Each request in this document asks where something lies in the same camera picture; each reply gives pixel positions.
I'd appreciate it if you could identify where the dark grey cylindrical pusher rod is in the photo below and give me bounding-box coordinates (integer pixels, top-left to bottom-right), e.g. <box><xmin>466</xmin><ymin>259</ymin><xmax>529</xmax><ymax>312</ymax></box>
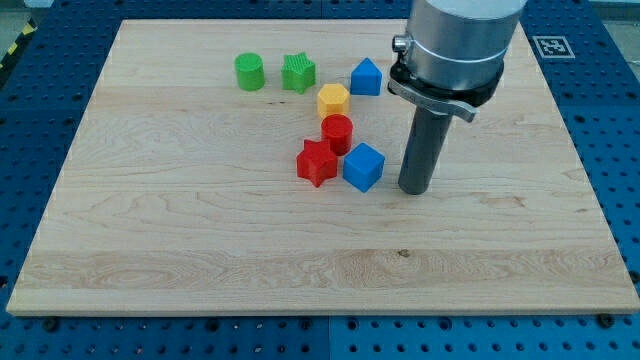
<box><xmin>398</xmin><ymin>107</ymin><xmax>452</xmax><ymax>195</ymax></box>

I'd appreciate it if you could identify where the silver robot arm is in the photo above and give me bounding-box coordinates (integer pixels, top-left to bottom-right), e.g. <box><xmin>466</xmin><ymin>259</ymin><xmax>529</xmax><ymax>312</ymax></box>
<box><xmin>388</xmin><ymin>0</ymin><xmax>526</xmax><ymax>195</ymax></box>

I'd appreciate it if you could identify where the wooden board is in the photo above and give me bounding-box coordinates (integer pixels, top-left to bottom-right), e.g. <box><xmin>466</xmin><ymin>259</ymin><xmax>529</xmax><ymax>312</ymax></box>
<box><xmin>7</xmin><ymin>20</ymin><xmax>639</xmax><ymax>316</ymax></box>

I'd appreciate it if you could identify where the green cylinder block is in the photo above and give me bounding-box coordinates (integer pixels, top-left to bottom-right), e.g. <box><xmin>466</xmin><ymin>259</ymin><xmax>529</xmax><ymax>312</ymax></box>
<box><xmin>234</xmin><ymin>52</ymin><xmax>265</xmax><ymax>91</ymax></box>

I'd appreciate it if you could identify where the white fiducial marker tag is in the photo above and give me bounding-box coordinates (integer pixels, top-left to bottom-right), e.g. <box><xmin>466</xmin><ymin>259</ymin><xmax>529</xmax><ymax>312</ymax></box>
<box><xmin>533</xmin><ymin>35</ymin><xmax>575</xmax><ymax>59</ymax></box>

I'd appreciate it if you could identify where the blue cube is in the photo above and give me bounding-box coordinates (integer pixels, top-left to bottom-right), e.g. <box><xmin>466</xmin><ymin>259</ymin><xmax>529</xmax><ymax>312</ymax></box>
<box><xmin>343</xmin><ymin>143</ymin><xmax>385</xmax><ymax>193</ymax></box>

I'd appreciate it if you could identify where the blue triangular prism block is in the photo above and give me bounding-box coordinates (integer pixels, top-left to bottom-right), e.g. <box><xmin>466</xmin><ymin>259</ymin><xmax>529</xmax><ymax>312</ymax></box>
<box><xmin>350</xmin><ymin>58</ymin><xmax>382</xmax><ymax>96</ymax></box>

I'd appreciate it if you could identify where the green star block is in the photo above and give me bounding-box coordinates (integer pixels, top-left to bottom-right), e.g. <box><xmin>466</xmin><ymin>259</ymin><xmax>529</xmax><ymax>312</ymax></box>
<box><xmin>281</xmin><ymin>52</ymin><xmax>316</xmax><ymax>94</ymax></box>

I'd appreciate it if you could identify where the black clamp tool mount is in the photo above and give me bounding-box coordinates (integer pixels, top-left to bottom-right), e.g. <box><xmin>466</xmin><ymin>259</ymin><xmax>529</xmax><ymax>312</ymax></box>
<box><xmin>387</xmin><ymin>61</ymin><xmax>504</xmax><ymax>123</ymax></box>

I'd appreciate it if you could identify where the red cylinder block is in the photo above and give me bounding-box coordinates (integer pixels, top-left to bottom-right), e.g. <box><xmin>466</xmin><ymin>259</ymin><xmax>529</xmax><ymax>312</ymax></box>
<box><xmin>321</xmin><ymin>114</ymin><xmax>353</xmax><ymax>156</ymax></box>

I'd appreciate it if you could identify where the red star block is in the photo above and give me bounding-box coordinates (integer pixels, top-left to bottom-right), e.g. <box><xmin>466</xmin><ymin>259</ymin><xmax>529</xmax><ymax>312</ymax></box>
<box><xmin>296</xmin><ymin>139</ymin><xmax>338</xmax><ymax>187</ymax></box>

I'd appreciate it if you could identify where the yellow hexagon block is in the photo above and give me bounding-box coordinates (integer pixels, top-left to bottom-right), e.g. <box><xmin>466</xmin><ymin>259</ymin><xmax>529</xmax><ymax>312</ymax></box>
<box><xmin>317</xmin><ymin>83</ymin><xmax>350</xmax><ymax>119</ymax></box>

